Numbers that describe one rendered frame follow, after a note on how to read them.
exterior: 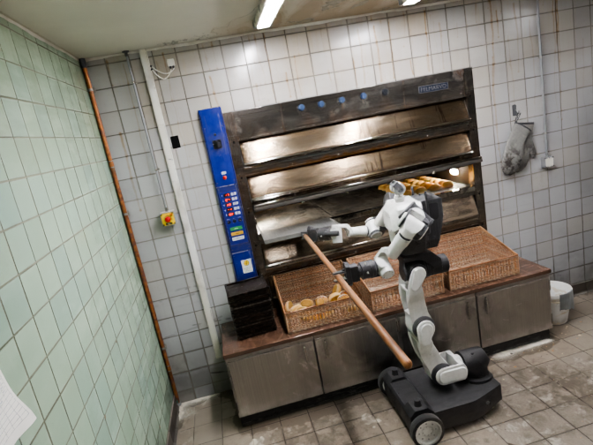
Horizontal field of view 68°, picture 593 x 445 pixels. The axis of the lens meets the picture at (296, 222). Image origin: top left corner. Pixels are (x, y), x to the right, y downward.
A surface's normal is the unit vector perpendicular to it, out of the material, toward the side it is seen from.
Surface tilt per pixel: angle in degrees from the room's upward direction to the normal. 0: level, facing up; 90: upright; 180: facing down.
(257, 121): 90
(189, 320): 90
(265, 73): 90
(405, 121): 70
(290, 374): 90
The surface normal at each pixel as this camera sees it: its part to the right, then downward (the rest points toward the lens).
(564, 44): 0.19, 0.19
